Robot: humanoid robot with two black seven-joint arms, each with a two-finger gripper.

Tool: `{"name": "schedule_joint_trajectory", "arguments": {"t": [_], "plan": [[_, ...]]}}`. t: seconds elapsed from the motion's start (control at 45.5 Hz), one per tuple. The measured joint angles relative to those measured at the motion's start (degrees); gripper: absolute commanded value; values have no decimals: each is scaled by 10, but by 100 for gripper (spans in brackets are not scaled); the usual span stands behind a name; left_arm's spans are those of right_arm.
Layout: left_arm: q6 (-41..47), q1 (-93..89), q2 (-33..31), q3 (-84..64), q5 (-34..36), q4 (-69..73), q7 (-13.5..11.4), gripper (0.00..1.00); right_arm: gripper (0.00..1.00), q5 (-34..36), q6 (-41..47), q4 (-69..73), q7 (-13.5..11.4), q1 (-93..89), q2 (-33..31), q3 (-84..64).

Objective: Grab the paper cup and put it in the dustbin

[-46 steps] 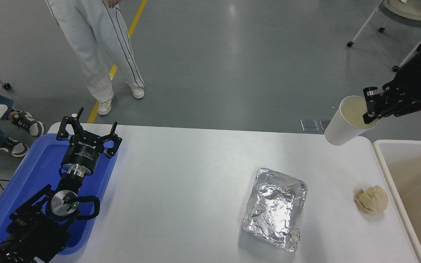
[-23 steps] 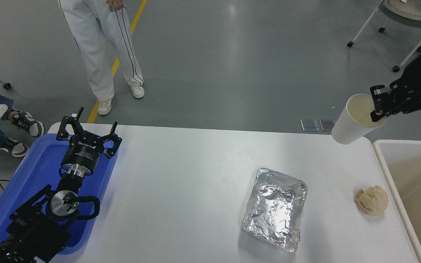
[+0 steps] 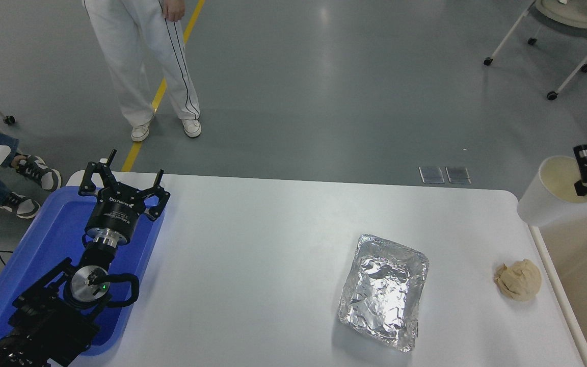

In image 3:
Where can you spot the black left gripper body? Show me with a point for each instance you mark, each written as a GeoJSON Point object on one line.
{"type": "Point", "coordinates": [115, 214]}

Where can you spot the white paper cup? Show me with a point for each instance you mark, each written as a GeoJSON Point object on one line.
{"type": "Point", "coordinates": [543, 201]}

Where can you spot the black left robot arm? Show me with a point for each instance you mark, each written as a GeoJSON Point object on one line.
{"type": "Point", "coordinates": [44, 316]}

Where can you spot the person's hand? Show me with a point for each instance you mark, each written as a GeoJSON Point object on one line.
{"type": "Point", "coordinates": [174, 9]}

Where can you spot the seated person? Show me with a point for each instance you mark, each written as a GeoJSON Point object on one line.
{"type": "Point", "coordinates": [33, 171]}

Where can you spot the blue plastic tray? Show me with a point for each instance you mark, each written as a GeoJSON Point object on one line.
{"type": "Point", "coordinates": [54, 239]}

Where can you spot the large pale bin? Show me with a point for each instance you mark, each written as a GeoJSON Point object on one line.
{"type": "Point", "coordinates": [586, 270]}

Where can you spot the standing person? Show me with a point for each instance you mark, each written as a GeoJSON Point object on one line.
{"type": "Point", "coordinates": [130, 66]}

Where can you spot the crumpled tan paper ball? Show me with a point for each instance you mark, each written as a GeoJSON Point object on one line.
{"type": "Point", "coordinates": [518, 280]}

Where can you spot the metal floor plate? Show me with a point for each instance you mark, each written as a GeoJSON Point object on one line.
{"type": "Point", "coordinates": [458, 175]}
{"type": "Point", "coordinates": [431, 175]}

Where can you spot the white wheeled chair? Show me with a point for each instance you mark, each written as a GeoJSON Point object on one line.
{"type": "Point", "coordinates": [574, 15]}

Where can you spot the silver foil tray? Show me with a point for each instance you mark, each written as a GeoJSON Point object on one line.
{"type": "Point", "coordinates": [382, 293]}

